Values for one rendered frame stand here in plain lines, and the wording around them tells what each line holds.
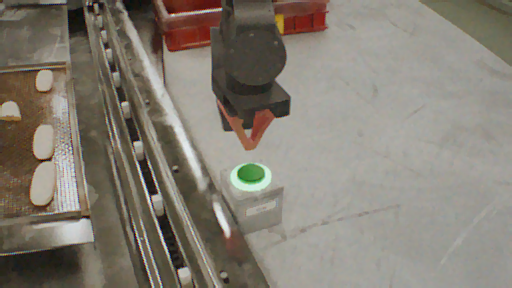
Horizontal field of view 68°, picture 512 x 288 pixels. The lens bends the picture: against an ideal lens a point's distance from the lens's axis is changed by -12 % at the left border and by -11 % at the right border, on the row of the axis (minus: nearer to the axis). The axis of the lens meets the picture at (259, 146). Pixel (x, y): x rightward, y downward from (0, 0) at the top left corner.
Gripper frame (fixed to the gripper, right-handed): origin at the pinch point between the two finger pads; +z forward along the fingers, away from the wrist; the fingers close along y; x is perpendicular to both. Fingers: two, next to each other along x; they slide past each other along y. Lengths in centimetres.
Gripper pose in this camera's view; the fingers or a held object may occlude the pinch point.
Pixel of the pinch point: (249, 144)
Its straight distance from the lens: 56.6
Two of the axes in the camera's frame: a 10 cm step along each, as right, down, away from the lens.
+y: -4.0, -5.6, 7.3
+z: 0.0, 7.9, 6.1
